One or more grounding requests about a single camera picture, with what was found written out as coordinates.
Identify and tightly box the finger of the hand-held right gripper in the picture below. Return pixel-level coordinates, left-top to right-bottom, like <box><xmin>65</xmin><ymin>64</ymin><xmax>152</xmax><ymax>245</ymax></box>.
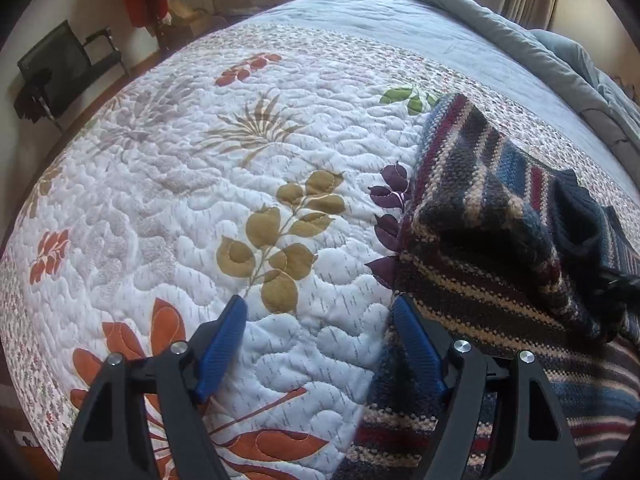
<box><xmin>597</xmin><ymin>267</ymin><xmax>640</xmax><ymax>302</ymax></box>

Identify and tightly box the red hanging garment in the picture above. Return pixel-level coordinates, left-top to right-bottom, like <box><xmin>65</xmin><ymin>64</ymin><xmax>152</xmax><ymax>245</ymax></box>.
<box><xmin>122</xmin><ymin>0</ymin><xmax>169</xmax><ymax>29</ymax></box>

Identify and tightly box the floral quilted bedspread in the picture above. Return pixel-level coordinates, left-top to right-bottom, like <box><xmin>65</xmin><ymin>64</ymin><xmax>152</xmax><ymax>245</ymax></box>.
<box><xmin>0</xmin><ymin>0</ymin><xmax>640</xmax><ymax>480</ymax></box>

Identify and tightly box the striped knitted sweater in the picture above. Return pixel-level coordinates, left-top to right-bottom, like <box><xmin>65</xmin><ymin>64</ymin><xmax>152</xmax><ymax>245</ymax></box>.
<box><xmin>332</xmin><ymin>92</ymin><xmax>640</xmax><ymax>480</ymax></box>

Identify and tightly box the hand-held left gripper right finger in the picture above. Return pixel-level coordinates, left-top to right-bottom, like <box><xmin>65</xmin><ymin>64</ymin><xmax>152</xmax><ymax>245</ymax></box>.
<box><xmin>391</xmin><ymin>294</ymin><xmax>585</xmax><ymax>480</ymax></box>

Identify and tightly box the light blue blanket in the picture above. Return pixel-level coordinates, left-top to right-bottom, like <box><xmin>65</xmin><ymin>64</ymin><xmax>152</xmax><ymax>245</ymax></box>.
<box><xmin>527</xmin><ymin>29</ymin><xmax>640</xmax><ymax>111</ymax></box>

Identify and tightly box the black chair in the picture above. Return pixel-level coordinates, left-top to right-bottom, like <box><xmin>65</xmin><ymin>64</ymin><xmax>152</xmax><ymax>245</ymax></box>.
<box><xmin>14</xmin><ymin>20</ymin><xmax>132</xmax><ymax>133</ymax></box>

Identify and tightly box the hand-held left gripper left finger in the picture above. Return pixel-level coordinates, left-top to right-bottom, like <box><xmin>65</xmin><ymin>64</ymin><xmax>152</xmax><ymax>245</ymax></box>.
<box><xmin>59</xmin><ymin>294</ymin><xmax>249</xmax><ymax>480</ymax></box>

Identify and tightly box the grey comforter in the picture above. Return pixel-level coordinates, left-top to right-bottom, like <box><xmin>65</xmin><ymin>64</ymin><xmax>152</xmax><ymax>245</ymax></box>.
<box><xmin>367</xmin><ymin>0</ymin><xmax>640</xmax><ymax>161</ymax></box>

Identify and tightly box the brown box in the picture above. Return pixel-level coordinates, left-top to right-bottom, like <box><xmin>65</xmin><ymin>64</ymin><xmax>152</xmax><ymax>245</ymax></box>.
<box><xmin>165</xmin><ymin>1</ymin><xmax>222</xmax><ymax>41</ymax></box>

